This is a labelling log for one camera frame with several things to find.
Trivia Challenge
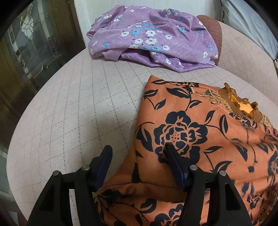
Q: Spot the purple floral cloth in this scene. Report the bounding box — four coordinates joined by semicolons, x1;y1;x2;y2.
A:
87;5;219;72

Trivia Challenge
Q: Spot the wooden glass door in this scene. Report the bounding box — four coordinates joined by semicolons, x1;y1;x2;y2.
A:
1;1;85;216

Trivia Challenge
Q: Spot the orange black floral blouse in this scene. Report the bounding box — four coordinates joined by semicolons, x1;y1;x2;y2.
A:
95;76;277;225

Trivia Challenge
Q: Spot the grey pillow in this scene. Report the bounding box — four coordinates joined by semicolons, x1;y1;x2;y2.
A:
220;1;277;60

